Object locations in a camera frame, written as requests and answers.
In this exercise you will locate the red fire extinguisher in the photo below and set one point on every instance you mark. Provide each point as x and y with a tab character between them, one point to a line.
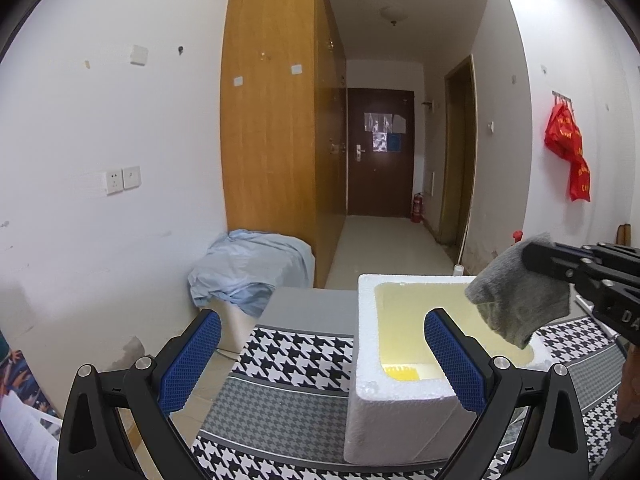
417	210

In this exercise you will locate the ceiling lamp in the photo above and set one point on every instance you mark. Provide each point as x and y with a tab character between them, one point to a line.
395	14

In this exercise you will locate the dark brown entrance door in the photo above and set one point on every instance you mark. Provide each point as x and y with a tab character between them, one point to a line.
360	185

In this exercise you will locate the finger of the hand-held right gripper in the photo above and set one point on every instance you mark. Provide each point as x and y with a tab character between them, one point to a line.
617	251
547	260

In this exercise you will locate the white foam box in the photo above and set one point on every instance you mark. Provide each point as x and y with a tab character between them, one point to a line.
395	420

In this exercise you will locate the light blue cloth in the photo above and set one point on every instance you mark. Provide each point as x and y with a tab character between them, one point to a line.
250	260

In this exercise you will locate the white square wall box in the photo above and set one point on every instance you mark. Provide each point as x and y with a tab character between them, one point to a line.
139	54

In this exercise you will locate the white wall switch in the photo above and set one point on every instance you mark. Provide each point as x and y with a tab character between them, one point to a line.
131	178

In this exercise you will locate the black white houndstooth tablecloth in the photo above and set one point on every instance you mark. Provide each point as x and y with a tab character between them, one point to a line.
280	355

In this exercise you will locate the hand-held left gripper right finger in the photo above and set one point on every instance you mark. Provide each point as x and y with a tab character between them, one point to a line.
455	360

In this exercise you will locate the wooden side door frame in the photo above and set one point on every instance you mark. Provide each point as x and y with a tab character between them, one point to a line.
457	160

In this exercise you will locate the metal wall hook rack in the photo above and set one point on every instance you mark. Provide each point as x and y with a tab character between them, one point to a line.
561	95

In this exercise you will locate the grey sock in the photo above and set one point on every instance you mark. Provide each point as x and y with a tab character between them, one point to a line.
520	305

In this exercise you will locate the white paper sheets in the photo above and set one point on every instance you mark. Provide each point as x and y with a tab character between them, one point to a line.
25	435

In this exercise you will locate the wooden wardrobe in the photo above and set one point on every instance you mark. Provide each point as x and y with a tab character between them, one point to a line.
270	135

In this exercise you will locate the grey paper notice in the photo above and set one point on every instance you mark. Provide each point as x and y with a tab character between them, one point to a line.
384	121

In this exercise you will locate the colourful printed cloth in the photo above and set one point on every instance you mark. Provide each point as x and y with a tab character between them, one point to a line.
20	375

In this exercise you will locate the red plastic bag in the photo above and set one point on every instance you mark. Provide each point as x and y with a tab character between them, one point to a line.
562	135

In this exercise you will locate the white wall outlet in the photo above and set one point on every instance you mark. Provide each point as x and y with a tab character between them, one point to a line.
114	181

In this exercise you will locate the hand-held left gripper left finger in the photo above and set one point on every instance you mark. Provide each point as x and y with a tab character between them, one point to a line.
192	360

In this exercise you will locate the blue paper notice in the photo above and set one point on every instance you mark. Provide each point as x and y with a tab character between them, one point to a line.
394	142

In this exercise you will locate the small photo paper notice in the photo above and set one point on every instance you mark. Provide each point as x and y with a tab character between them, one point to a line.
380	142

